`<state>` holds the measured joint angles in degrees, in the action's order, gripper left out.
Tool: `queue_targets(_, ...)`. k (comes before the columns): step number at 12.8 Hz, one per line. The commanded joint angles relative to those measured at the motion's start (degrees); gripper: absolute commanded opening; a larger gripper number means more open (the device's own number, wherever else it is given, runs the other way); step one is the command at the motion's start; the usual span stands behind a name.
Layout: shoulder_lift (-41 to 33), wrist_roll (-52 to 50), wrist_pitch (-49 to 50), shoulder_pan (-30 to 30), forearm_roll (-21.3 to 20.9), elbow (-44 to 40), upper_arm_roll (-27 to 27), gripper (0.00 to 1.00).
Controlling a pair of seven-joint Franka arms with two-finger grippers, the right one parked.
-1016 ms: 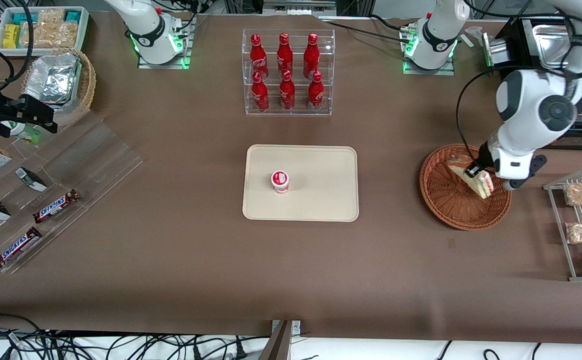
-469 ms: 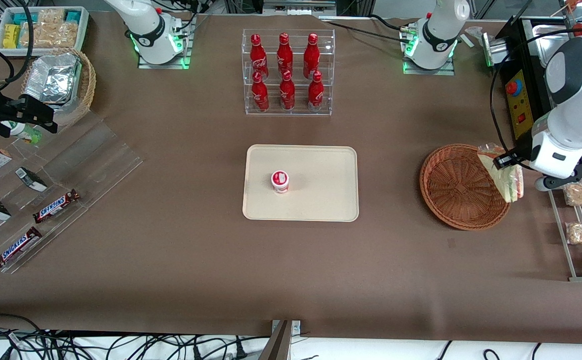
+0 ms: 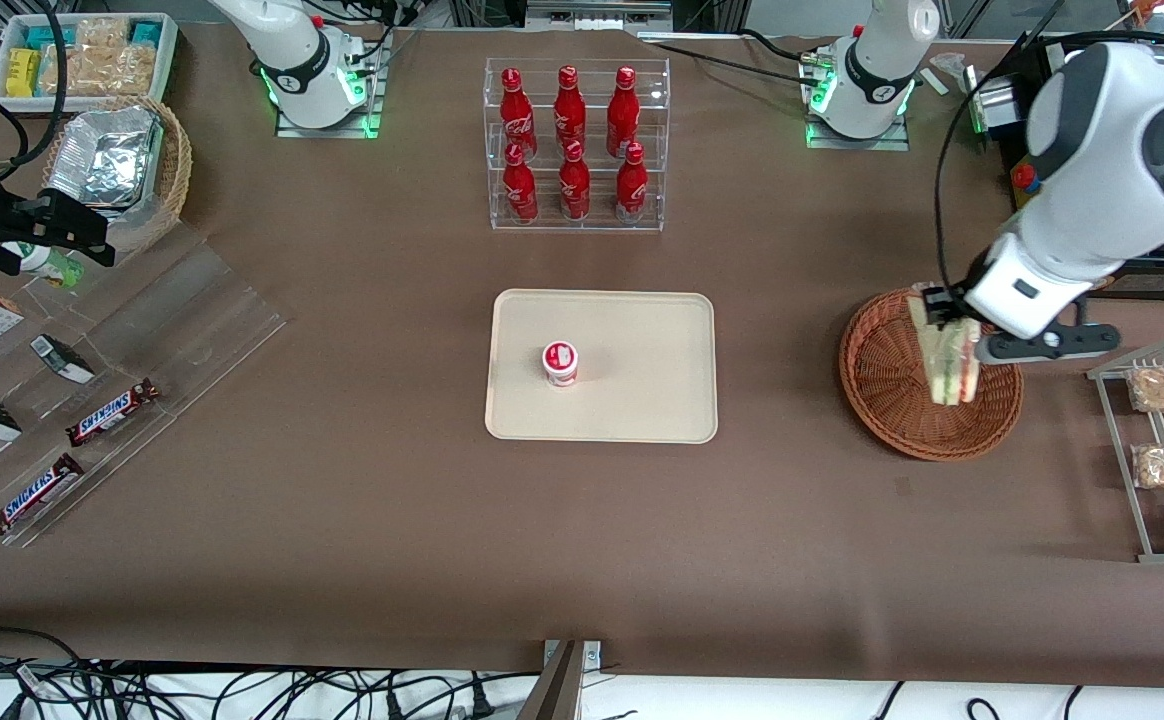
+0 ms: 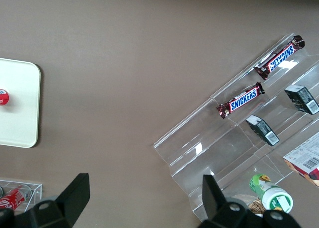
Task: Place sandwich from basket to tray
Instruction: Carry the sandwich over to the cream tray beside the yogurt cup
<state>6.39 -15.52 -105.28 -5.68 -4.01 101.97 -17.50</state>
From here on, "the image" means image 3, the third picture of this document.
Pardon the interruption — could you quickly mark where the silver control box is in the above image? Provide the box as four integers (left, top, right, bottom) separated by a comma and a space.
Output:
962, 67, 1031, 137

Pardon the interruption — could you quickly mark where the red cola bottle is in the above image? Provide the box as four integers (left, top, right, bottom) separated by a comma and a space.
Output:
606, 66, 641, 158
557, 140, 592, 223
498, 67, 539, 161
501, 142, 541, 225
614, 142, 650, 225
553, 65, 588, 151

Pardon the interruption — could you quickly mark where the grey wire rack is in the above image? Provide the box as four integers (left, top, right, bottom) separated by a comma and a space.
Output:
1086, 332, 1164, 565

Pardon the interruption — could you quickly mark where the clear acrylic stepped display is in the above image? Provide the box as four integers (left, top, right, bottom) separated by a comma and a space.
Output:
0, 218, 289, 549

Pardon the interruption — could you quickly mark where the clear cracker pack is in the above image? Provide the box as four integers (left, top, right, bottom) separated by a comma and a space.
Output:
41, 44, 159, 98
74, 16, 132, 50

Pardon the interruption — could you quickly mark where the beige plastic tray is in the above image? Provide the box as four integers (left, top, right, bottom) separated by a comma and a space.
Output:
484, 288, 719, 445

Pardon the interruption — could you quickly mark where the yellow snack pack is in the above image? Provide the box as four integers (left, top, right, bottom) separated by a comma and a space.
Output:
5, 47, 42, 99

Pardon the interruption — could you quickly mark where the clear acrylic bottle rack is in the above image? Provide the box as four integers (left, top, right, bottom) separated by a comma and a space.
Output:
483, 56, 672, 234

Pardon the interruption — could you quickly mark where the triangle sandwich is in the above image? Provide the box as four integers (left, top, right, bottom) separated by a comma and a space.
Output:
906, 288, 984, 407

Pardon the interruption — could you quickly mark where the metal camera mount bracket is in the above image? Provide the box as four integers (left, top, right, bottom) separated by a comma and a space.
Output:
520, 639, 604, 720

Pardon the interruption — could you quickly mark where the brown round wicker basket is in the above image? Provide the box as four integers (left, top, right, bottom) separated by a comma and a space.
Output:
838, 287, 1026, 462

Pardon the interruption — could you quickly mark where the red white yogurt cup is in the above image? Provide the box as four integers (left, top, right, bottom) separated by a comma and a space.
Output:
541, 340, 581, 389

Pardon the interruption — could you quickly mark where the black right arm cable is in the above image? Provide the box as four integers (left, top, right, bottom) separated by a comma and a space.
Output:
0, 0, 71, 183

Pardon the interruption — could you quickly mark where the white plastic bin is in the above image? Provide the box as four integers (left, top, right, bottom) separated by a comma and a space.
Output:
0, 11, 180, 113

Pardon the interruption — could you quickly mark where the Snickers chocolate bar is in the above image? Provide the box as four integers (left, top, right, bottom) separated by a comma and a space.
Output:
0, 452, 86, 541
64, 377, 161, 448

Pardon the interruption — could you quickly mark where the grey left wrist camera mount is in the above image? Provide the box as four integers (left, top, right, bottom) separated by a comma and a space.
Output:
975, 322, 1124, 365

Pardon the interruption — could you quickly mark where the aluminium foil container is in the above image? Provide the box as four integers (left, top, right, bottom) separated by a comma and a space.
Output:
46, 104, 165, 210

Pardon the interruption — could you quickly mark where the yellow emergency stop box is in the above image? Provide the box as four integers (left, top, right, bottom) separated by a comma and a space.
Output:
1008, 148, 1045, 213

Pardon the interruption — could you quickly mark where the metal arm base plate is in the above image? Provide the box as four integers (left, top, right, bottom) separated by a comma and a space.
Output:
803, 40, 912, 152
274, 28, 395, 140

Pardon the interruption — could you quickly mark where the green white plastic bottle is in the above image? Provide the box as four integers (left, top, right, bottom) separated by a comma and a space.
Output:
2, 240, 85, 290

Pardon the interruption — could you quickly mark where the tan wicker basket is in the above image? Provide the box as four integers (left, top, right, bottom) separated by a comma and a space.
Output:
40, 94, 194, 253

